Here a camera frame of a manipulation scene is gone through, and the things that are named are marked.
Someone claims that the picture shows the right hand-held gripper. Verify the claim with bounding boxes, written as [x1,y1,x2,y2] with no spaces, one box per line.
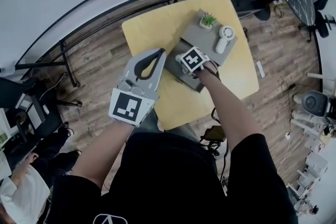
[175,46,211,80]

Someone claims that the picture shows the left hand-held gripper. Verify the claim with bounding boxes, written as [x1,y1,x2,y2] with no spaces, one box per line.
[109,48,167,128]

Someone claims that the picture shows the grey drawer box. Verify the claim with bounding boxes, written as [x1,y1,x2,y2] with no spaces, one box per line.
[164,8,239,93]

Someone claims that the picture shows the person's left forearm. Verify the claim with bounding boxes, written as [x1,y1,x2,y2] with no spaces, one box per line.
[70,120,135,197]

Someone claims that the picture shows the person's right forearm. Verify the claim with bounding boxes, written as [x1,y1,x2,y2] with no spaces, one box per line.
[195,70,266,158]

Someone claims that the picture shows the white handheld fan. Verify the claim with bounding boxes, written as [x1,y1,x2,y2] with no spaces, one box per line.
[215,24,235,54]

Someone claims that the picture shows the yellow wooden table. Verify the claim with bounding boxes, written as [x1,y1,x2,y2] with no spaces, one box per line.
[121,0,260,132]

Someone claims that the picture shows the small green potted plant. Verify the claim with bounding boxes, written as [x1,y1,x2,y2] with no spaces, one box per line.
[199,12,218,30]

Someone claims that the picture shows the white paper strip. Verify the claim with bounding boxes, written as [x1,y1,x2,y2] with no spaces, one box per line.
[256,60,266,78]

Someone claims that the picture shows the black chair holding notebooks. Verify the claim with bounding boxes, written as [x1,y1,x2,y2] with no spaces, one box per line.
[0,77,82,156]

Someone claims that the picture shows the person's black shirt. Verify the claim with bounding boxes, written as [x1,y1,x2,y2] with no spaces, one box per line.
[48,132,299,224]

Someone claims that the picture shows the grey white robot device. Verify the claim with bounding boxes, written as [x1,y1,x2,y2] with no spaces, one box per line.
[292,90,336,124]

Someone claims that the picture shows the black office chair with armrests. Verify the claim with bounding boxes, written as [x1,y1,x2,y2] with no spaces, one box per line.
[297,0,336,43]

